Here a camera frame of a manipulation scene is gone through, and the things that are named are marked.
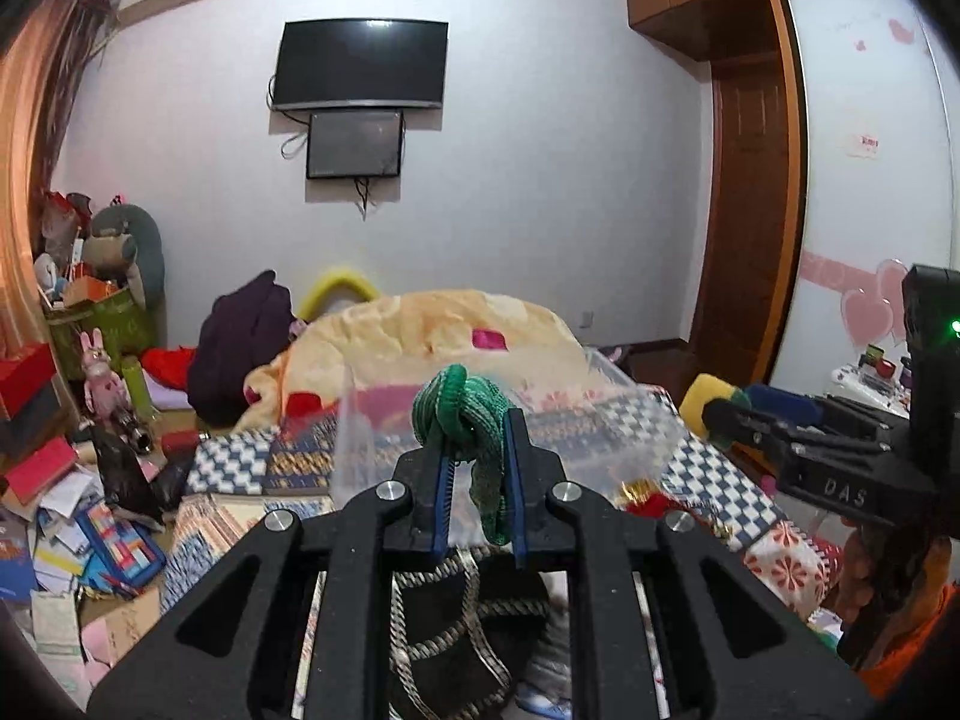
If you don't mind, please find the patterned bed cover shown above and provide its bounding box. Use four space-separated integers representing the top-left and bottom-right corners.
161 397 839 718

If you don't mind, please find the small wall monitor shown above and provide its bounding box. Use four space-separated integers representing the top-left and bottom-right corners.
306 109 404 181

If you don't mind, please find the clear plastic storage box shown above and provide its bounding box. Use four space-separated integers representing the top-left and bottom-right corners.
332 346 688 504

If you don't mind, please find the black bag with chain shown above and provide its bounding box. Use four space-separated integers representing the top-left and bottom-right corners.
387 546 551 718

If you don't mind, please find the white sliding wardrobe door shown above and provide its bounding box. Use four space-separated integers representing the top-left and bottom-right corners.
771 0 958 394

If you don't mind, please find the red box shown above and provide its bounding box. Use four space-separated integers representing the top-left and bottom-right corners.
0 343 57 421

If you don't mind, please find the green storage box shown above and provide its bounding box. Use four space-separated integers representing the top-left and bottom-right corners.
46 288 158 380

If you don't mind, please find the dark purple clothing pile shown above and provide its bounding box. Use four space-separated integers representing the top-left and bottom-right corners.
187 270 295 427

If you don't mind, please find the colourful pencil case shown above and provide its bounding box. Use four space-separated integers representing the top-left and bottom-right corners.
75 502 166 593

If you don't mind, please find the black wall television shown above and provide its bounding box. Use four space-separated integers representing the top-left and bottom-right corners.
272 18 449 110

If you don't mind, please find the pink rabbit figurine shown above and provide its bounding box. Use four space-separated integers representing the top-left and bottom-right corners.
80 328 130 422

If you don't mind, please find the green knitted cloth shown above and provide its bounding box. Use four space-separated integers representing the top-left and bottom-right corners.
412 364 512 546

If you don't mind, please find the orange fleece blanket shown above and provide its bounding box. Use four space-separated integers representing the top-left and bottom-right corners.
236 289 604 431

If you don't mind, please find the yellow green sponge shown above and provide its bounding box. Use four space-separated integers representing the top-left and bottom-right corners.
679 372 752 440

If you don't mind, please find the wooden wardrobe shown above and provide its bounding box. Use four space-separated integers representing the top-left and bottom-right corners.
626 0 804 385

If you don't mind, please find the orange curtain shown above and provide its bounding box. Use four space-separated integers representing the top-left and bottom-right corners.
2 0 80 358

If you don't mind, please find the grey plush toy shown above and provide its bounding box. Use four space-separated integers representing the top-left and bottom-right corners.
83 203 164 310

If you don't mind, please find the yellow curved cushion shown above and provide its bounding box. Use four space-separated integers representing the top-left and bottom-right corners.
296 266 381 322

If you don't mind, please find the red pouch with gold handle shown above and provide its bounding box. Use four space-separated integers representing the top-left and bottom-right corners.
615 478 698 520

